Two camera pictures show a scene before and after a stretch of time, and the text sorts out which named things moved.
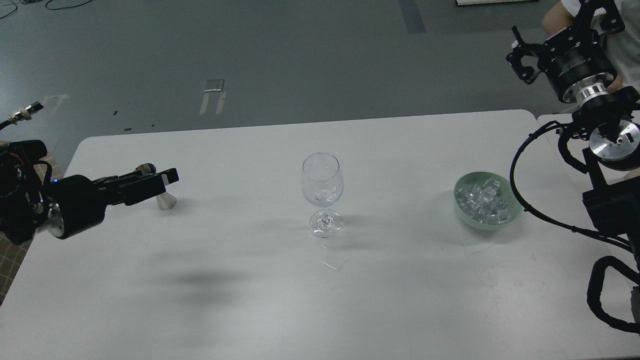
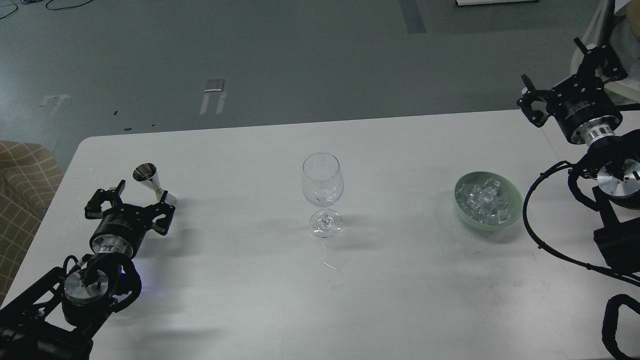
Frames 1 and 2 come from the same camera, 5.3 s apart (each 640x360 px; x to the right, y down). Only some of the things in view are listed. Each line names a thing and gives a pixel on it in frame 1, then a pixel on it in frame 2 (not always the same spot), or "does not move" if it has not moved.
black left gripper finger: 135,190 to 93,208
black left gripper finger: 170,175 to 162,225
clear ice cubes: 483,202 does not move
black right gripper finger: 527,73 to 536,105
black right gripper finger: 611,22 to 603,56
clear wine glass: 322,181 does not move
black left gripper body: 82,202 to 120,229
